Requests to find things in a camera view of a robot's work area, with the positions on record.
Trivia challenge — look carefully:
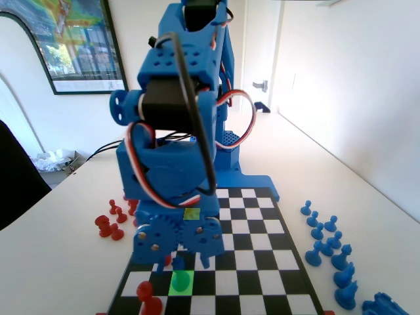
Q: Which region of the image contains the blue chess queen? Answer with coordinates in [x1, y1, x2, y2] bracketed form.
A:
[171, 257, 192, 293]

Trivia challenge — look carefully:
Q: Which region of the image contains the red chess king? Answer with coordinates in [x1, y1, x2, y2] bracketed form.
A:
[136, 281, 163, 315]

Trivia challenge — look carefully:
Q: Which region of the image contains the red chess rook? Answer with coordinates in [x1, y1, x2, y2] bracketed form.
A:
[94, 215, 112, 238]

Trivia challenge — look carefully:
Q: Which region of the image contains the blue chess knight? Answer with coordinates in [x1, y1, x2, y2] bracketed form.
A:
[334, 280, 359, 310]
[333, 261, 356, 289]

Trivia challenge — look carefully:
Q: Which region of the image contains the black white chessboard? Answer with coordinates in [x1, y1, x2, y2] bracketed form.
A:
[104, 186, 326, 315]

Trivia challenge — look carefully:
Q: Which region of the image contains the cardboard box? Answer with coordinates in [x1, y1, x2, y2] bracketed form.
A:
[64, 150, 87, 174]

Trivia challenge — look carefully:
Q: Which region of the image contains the crumpled white paper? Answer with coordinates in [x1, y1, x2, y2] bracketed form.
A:
[31, 149, 75, 172]

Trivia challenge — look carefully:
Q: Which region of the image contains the white door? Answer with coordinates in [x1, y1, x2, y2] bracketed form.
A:
[242, 0, 282, 114]

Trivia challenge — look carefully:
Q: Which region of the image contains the blue printed plastic part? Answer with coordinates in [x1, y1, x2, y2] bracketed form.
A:
[362, 291, 411, 315]

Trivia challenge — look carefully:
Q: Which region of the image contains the black framed poster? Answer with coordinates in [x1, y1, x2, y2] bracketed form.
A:
[0, 0, 130, 96]

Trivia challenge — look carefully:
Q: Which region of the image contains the white curved panel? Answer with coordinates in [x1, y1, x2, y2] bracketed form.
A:
[0, 12, 53, 158]

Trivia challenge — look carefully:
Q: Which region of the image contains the red white black servo wire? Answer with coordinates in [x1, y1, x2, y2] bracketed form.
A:
[215, 90, 257, 152]
[126, 121, 201, 209]

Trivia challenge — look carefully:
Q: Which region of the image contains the black camera cable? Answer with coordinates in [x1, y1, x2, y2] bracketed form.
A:
[154, 31, 218, 194]

